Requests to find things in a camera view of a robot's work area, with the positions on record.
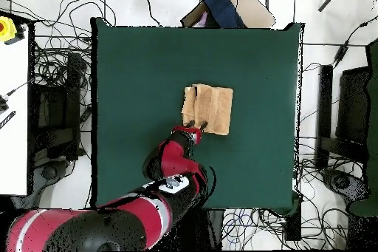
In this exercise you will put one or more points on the orange terry towel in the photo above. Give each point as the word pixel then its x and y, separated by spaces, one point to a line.
pixel 212 107

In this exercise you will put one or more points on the dark green table cloth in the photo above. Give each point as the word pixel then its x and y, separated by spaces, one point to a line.
pixel 141 86

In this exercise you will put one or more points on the black stand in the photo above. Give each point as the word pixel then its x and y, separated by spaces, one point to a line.
pixel 73 101
pixel 324 101

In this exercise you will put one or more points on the dark blue cloth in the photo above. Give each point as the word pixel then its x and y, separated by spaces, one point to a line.
pixel 221 6

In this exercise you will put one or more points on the brown cardboard box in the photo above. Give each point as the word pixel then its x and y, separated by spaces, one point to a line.
pixel 251 9

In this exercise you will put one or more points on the dark round caster base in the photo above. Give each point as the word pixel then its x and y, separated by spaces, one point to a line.
pixel 49 172
pixel 342 182

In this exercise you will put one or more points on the green draped cloth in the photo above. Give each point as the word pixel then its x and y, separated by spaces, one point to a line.
pixel 372 133

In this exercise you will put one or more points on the white desk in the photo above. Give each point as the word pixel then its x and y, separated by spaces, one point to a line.
pixel 13 145

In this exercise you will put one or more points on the black ribbed strip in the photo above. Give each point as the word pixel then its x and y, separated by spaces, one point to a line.
pixel 7 119

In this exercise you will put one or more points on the yellow emergency stop button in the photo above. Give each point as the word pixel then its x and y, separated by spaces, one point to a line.
pixel 6 28

